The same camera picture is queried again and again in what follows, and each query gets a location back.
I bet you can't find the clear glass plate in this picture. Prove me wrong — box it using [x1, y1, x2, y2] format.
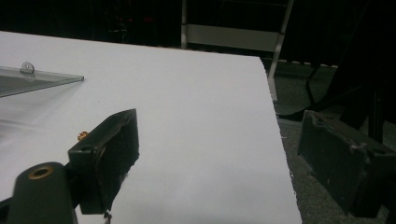
[0, 65, 85, 99]

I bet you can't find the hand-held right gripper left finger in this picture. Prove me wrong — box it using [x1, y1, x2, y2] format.
[67, 108, 140, 216]

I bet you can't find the metal frame stand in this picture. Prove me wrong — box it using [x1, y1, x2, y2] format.
[180, 0, 295, 105]

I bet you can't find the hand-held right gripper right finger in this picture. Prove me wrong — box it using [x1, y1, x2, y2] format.
[297, 109, 396, 218]

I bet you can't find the small metal washer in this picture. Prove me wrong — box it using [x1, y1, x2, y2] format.
[20, 62, 35, 75]

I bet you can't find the black cable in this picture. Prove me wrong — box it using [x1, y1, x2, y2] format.
[276, 64, 368, 122]

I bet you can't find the black stand leg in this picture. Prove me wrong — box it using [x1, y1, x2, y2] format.
[338, 0, 396, 145]

